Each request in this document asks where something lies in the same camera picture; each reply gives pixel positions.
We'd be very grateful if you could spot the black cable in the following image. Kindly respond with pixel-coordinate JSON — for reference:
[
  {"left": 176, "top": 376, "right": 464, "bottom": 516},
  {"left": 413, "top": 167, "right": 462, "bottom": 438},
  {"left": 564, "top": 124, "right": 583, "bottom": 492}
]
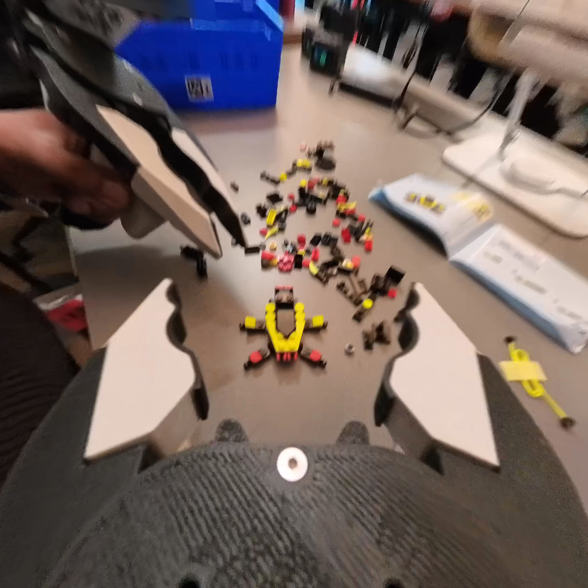
[{"left": 393, "top": 69, "right": 511, "bottom": 136}]

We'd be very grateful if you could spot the black electronic device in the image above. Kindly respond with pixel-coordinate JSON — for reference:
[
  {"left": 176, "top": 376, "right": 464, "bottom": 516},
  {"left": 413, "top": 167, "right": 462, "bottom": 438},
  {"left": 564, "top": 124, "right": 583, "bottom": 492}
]
[{"left": 301, "top": 25, "right": 356, "bottom": 76}]

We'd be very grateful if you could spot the lego instruction booklet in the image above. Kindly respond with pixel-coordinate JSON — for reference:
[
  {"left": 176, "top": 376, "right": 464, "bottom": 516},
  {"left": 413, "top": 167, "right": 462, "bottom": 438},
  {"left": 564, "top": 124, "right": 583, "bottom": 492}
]
[{"left": 369, "top": 174, "right": 588, "bottom": 353}]

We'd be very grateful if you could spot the blue plastic bin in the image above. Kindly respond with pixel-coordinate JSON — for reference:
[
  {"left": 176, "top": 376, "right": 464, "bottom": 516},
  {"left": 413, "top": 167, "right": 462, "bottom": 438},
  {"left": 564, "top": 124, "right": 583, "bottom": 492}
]
[{"left": 115, "top": 0, "right": 285, "bottom": 111}]

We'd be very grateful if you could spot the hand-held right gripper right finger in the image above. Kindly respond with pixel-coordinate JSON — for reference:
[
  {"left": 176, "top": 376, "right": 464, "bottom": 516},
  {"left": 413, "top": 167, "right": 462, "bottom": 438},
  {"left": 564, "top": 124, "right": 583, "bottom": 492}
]
[{"left": 373, "top": 281, "right": 501, "bottom": 470}]

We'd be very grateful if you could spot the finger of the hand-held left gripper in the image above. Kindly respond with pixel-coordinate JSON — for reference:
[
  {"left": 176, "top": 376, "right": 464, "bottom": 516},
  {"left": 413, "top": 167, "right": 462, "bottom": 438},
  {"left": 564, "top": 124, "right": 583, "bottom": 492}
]
[
  {"left": 96, "top": 105, "right": 224, "bottom": 259},
  {"left": 158, "top": 129, "right": 248, "bottom": 248}
]

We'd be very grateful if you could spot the pale board on stand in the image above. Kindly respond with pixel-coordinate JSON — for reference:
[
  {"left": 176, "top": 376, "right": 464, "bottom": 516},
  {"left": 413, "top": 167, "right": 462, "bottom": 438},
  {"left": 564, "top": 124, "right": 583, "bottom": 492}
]
[{"left": 469, "top": 0, "right": 588, "bottom": 92}]

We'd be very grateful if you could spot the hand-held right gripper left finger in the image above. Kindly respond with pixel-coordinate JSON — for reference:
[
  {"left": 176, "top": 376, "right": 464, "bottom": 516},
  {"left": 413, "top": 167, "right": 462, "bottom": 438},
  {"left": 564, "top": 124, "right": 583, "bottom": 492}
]
[{"left": 83, "top": 277, "right": 209, "bottom": 461}]

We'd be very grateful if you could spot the pile of lego pieces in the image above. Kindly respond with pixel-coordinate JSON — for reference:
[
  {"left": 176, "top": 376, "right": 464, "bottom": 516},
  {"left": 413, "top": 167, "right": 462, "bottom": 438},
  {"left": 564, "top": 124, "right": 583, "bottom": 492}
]
[{"left": 180, "top": 140, "right": 407, "bottom": 355}]

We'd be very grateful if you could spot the white stand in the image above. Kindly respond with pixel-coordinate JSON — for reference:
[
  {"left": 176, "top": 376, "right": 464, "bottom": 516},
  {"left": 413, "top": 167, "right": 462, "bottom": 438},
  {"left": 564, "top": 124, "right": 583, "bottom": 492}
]
[{"left": 442, "top": 60, "right": 588, "bottom": 239}]

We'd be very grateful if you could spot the yellow black red lego model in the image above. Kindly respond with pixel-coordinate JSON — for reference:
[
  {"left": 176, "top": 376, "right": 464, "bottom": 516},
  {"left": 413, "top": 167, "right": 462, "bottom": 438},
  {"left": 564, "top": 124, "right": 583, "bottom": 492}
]
[{"left": 239, "top": 285, "right": 329, "bottom": 371}]

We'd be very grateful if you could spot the yellow elastic string with tag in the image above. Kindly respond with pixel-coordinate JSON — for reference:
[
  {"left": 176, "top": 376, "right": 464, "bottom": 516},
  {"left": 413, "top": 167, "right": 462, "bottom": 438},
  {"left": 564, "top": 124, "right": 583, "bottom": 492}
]
[{"left": 498, "top": 336, "right": 576, "bottom": 429}]

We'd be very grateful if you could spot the person's left hand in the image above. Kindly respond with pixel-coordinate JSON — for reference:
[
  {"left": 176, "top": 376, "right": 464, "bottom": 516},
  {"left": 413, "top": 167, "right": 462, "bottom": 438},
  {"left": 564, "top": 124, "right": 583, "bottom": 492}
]
[{"left": 0, "top": 109, "right": 133, "bottom": 228}]

